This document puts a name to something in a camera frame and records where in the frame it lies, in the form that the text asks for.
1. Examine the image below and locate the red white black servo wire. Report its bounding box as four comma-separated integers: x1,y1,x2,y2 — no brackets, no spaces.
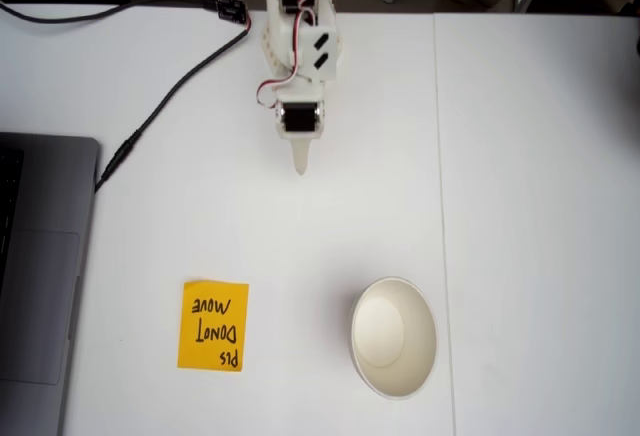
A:
256,5,307,110

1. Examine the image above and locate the brown paper cup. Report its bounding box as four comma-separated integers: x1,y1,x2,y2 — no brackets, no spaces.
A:
348,275,438,401

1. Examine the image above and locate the black cable with barrel plug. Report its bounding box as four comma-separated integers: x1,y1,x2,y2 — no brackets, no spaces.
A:
93,25,251,193

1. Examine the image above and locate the thin black cable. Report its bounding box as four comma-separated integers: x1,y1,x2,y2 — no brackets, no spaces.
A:
0,0,218,25

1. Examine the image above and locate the small black controller board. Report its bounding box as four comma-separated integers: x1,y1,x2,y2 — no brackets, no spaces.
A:
214,0,250,22

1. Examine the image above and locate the yellow handwritten sticky note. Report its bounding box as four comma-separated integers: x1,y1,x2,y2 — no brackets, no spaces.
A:
176,279,250,372

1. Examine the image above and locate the grey laptop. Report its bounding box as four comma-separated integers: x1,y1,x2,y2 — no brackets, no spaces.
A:
0,131,102,436

